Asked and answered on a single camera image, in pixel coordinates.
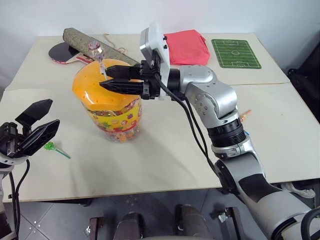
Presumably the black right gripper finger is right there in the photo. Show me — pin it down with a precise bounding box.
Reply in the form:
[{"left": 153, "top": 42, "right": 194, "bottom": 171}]
[
  {"left": 99, "top": 78, "right": 146, "bottom": 96},
  {"left": 105, "top": 65, "right": 144, "bottom": 80}
]

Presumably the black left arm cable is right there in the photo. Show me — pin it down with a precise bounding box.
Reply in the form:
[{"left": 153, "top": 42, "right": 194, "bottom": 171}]
[{"left": 8, "top": 159, "right": 31, "bottom": 240}]

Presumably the green soccer field mat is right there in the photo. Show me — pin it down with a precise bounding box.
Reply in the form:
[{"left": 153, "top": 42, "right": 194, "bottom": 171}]
[{"left": 211, "top": 38, "right": 262, "bottom": 69}]

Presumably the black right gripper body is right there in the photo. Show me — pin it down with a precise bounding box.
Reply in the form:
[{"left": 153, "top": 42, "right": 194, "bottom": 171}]
[{"left": 139, "top": 59, "right": 161, "bottom": 101}]

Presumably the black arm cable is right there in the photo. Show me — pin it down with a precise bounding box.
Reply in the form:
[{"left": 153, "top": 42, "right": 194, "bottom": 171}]
[
  {"left": 153, "top": 71, "right": 227, "bottom": 195},
  {"left": 8, "top": 159, "right": 31, "bottom": 240}
]

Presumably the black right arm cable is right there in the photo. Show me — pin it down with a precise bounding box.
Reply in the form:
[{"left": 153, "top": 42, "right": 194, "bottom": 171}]
[{"left": 153, "top": 71, "right": 227, "bottom": 195}]

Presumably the green lollipop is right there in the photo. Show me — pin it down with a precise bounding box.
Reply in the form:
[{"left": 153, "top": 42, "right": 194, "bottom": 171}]
[{"left": 44, "top": 141, "right": 72, "bottom": 160}]

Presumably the purple lollipop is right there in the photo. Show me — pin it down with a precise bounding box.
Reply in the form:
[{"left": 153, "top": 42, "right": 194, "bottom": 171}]
[{"left": 87, "top": 39, "right": 109, "bottom": 81}]

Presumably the dark table leg bracket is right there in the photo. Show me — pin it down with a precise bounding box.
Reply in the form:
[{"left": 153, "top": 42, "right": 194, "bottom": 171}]
[
  {"left": 210, "top": 206, "right": 245, "bottom": 240},
  {"left": 87, "top": 216, "right": 105, "bottom": 239}
]

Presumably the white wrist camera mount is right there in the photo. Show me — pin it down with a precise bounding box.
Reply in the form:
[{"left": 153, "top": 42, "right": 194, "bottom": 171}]
[
  {"left": 0, "top": 151, "right": 29, "bottom": 174},
  {"left": 139, "top": 20, "right": 172, "bottom": 101}
]

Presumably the beige string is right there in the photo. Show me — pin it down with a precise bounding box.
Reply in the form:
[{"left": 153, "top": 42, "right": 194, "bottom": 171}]
[{"left": 103, "top": 33, "right": 129, "bottom": 55}]

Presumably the white shoe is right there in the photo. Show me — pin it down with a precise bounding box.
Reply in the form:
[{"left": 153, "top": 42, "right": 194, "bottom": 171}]
[{"left": 279, "top": 181, "right": 316, "bottom": 200}]

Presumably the rolled green mat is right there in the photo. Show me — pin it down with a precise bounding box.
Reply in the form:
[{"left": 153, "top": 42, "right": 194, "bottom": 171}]
[{"left": 62, "top": 27, "right": 140, "bottom": 67}]

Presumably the black table tennis paddle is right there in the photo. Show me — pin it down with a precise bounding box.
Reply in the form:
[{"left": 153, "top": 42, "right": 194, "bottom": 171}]
[{"left": 48, "top": 41, "right": 94, "bottom": 66}]

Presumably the dark rounded robot knee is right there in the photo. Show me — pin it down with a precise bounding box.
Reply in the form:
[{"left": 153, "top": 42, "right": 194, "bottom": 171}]
[
  {"left": 174, "top": 204, "right": 211, "bottom": 240},
  {"left": 116, "top": 211, "right": 146, "bottom": 240}
]

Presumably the black torso cable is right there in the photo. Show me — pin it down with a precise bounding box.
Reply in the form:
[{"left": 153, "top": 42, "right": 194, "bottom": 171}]
[{"left": 300, "top": 208, "right": 320, "bottom": 240}]

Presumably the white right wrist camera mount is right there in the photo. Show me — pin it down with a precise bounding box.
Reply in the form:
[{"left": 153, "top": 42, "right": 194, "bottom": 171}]
[{"left": 139, "top": 20, "right": 172, "bottom": 101}]

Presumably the folded red cloth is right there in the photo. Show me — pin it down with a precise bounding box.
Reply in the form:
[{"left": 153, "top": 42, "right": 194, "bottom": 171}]
[{"left": 163, "top": 29, "right": 211, "bottom": 67}]

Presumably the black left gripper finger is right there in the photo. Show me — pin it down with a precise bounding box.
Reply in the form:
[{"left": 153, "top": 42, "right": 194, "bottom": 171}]
[
  {"left": 14, "top": 98, "right": 54, "bottom": 126},
  {"left": 15, "top": 119, "right": 61, "bottom": 157}
]

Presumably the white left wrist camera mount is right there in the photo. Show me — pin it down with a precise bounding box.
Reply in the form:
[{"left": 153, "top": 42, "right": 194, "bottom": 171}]
[{"left": 0, "top": 151, "right": 29, "bottom": 174}]

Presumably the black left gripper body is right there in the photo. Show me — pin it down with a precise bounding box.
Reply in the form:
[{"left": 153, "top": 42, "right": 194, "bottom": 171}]
[{"left": 0, "top": 121, "right": 26, "bottom": 159}]

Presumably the candy jar with orange lid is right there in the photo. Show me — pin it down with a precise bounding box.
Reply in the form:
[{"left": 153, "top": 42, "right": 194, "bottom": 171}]
[{"left": 71, "top": 58, "right": 144, "bottom": 144}]

